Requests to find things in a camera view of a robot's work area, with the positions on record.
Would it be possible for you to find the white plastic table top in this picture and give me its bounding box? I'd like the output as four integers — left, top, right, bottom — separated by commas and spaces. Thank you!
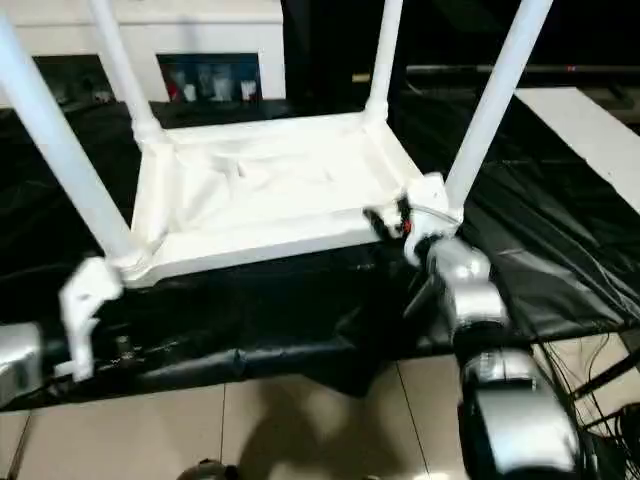
116, 111, 450, 290

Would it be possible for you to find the white plastic table leg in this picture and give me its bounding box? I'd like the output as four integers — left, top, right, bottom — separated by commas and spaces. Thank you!
363, 0, 405, 125
441, 0, 555, 222
0, 8, 150, 275
88, 0, 167, 147

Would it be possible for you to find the black plastic mat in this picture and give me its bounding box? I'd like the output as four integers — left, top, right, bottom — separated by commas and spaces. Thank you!
0, 91, 640, 415

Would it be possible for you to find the dark brown rounded part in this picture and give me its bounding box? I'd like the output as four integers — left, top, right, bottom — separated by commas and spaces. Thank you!
176, 458, 240, 480

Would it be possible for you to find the black tall cabinet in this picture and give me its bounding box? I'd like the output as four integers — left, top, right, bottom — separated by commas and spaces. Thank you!
281, 0, 407, 102

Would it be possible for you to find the white flat board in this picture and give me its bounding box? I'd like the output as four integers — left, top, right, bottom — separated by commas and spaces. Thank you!
514, 86, 640, 212

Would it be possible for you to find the black long bar device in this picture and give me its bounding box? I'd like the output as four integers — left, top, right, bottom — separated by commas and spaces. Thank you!
405, 63, 640, 77

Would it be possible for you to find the black metal stand leg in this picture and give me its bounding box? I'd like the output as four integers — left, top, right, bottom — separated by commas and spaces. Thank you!
571, 348, 640, 402

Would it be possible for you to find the white glass-door cabinet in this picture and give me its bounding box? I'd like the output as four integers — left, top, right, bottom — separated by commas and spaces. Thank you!
0, 0, 290, 105

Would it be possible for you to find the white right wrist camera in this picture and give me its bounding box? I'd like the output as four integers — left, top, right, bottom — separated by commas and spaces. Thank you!
402, 171, 465, 270

